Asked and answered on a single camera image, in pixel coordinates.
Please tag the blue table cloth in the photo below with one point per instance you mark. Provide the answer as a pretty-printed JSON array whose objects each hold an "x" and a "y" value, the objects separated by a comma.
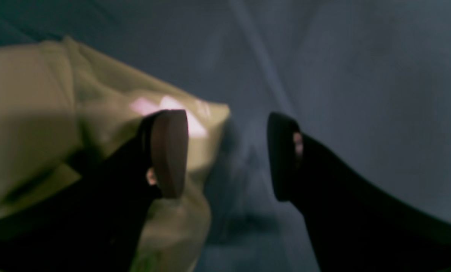
[{"x": 371, "y": 79}]

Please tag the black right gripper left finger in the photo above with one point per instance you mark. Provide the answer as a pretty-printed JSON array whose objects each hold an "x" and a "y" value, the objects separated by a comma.
[{"x": 94, "y": 225}]

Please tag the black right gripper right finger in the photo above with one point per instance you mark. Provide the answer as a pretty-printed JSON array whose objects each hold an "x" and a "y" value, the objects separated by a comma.
[{"x": 353, "y": 226}]

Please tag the green T-shirt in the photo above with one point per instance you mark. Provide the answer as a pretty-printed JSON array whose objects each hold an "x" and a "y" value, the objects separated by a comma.
[{"x": 64, "y": 105}]

